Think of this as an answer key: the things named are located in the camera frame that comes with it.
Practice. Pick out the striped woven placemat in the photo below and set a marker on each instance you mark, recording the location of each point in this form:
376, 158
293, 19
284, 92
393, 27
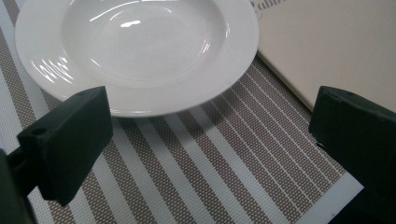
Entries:
199, 161

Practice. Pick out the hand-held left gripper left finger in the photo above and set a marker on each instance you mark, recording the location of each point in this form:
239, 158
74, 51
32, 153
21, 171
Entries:
68, 140

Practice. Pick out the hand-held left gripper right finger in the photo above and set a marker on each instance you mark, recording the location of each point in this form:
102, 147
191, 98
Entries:
358, 137

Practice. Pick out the white deep plate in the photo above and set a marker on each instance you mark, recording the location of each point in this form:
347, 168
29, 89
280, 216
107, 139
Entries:
140, 53

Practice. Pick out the beige menu card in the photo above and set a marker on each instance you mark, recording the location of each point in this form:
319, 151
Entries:
330, 46

